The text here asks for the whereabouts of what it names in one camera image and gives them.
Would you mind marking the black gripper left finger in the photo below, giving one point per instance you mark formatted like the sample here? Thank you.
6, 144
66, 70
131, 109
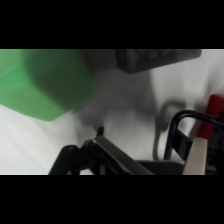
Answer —
110, 156

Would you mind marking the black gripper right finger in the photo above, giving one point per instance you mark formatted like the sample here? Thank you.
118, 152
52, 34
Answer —
196, 156

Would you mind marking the green rounded block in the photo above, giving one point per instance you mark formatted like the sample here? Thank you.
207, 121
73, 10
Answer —
43, 83

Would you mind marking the gray block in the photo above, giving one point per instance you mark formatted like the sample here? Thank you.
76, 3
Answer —
150, 60

